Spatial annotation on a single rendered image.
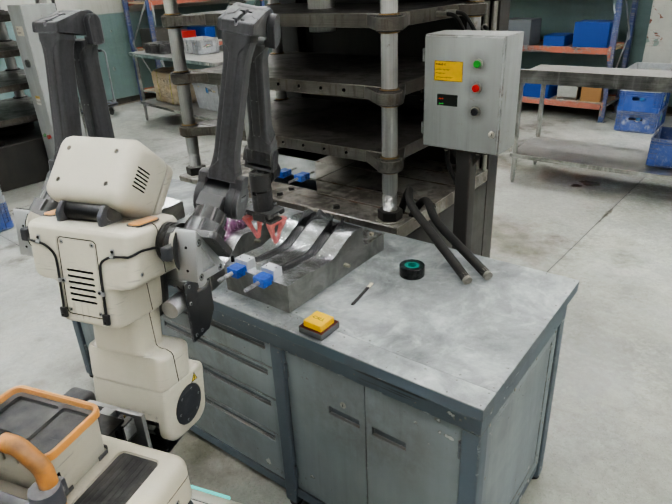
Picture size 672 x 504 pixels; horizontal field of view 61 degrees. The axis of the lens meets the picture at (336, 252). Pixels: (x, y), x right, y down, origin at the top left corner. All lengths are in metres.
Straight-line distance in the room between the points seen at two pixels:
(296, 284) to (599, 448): 1.41
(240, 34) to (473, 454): 1.09
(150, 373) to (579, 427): 1.76
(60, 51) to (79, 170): 0.33
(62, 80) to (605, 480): 2.14
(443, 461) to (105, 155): 1.10
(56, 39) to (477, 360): 1.24
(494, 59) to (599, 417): 1.49
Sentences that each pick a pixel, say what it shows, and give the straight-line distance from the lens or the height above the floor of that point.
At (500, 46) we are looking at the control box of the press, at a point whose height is 1.44.
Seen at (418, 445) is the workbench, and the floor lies 0.54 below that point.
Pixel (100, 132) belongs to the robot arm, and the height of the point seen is 1.34.
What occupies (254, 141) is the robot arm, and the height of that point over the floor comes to 1.30.
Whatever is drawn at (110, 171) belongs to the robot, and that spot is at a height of 1.34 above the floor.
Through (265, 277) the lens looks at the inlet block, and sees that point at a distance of 1.66.
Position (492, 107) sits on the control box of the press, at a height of 1.24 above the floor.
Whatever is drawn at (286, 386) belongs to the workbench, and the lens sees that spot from 1.84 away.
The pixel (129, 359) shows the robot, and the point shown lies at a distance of 1.45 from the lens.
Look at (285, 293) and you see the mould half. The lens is 1.65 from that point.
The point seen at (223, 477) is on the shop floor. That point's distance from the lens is 2.35.
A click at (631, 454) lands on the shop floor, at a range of 2.55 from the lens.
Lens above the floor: 1.68
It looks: 26 degrees down
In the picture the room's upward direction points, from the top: 3 degrees counter-clockwise
